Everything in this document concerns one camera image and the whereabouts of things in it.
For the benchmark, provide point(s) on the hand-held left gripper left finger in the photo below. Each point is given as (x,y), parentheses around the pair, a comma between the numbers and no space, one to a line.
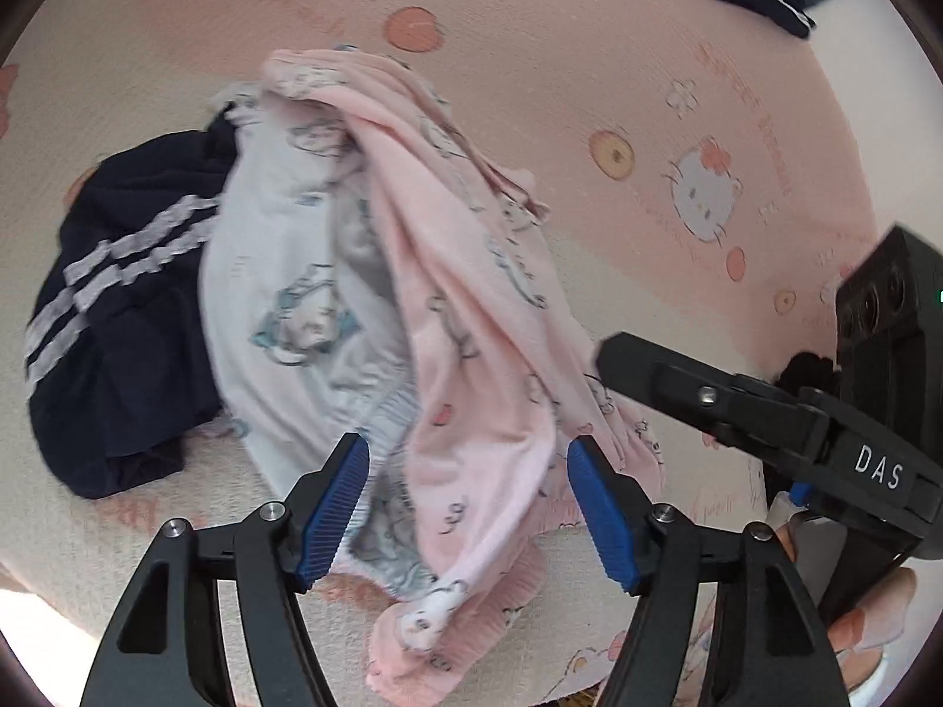
(335,508)

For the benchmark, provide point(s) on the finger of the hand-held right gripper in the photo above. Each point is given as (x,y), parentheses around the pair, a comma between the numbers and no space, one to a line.
(663,379)
(801,493)

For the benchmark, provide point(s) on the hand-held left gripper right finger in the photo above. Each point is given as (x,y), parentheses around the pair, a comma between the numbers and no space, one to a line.
(600,515)

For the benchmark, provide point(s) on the pink cartoon print pajama garment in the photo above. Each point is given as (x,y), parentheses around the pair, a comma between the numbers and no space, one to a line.
(457,309)

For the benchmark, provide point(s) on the white cartoon print pajama garment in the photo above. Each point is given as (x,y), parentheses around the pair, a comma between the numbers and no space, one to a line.
(272,250)

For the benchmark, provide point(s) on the person's right hand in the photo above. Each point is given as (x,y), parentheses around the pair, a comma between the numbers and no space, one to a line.
(873,626)

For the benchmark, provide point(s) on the black fleece garment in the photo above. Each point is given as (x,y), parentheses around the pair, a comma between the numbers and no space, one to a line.
(807,372)

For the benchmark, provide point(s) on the pink printed blanket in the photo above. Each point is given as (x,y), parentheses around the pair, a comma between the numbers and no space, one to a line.
(589,51)

